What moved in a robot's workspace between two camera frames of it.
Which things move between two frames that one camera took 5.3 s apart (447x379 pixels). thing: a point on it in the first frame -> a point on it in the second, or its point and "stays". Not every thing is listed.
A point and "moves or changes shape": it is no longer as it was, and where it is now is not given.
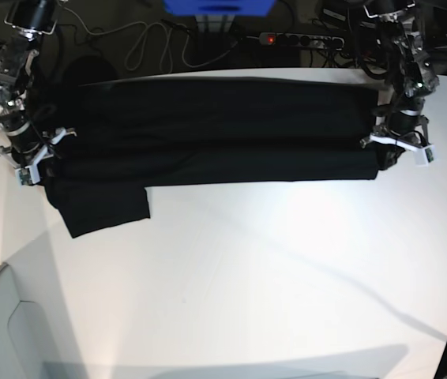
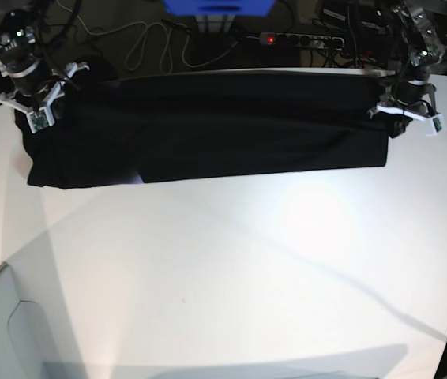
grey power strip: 302,39 stays
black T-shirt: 119,137 moves or changes shape
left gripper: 27,148 -> 37,91
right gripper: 405,127 -> 414,98
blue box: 219,8 stays
